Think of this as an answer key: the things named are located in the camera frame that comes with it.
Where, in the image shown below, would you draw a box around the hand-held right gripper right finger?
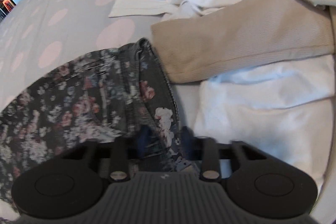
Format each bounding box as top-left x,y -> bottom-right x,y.
182,126 -> 267,183

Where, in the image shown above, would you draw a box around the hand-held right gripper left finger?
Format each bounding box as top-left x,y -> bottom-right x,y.
62,126 -> 153,183

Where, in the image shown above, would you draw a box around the dark floral pants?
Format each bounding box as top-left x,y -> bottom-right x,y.
0,38 -> 200,222

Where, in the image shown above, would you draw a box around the white garment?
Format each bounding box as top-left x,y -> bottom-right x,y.
173,52 -> 336,203

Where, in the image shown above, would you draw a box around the beige ribbed garment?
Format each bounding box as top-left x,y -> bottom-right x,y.
150,0 -> 335,84

